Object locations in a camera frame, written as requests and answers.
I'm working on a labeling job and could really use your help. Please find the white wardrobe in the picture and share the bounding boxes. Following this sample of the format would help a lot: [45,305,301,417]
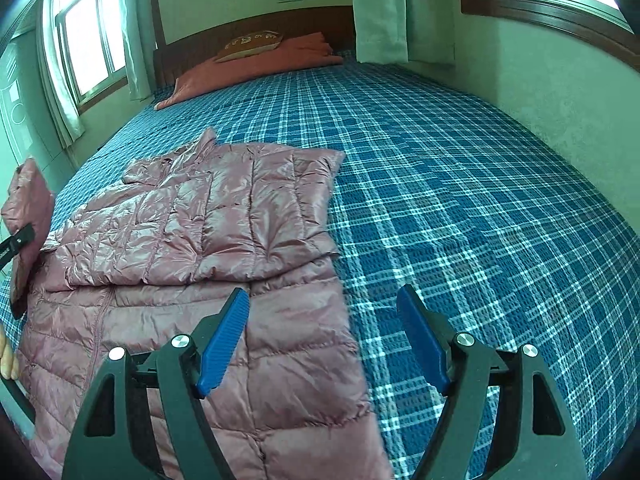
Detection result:
[0,35,38,171]

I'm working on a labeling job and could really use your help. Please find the person's left hand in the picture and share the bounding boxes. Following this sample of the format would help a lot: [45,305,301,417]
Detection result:
[0,332,20,381]

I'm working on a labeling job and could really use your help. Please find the pale green curtain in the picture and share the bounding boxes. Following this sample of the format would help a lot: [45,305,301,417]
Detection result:
[120,0,163,101]
[37,0,86,148]
[350,0,456,67]

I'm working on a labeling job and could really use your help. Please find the pink puffer jacket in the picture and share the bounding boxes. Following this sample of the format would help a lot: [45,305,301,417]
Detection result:
[0,127,396,480]

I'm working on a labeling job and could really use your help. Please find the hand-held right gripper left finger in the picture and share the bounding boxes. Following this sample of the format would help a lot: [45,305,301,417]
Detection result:
[62,287,251,480]

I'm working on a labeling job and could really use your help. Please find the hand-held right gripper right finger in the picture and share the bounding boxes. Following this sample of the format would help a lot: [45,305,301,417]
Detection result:
[396,284,588,480]

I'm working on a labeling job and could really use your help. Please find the window with light frame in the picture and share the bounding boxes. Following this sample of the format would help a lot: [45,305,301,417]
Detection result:
[50,0,128,111]

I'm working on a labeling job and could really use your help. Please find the brown patterned pillow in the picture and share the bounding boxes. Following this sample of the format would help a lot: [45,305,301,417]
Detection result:
[215,30,286,63]

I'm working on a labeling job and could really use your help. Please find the wooden headboard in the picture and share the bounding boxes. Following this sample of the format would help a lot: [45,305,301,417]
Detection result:
[152,5,356,96]

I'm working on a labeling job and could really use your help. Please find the folded red blanket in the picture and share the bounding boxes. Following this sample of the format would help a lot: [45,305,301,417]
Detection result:
[154,32,345,111]

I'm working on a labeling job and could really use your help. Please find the blue plaid bed sheet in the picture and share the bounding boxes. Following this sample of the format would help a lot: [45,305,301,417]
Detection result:
[0,50,640,480]

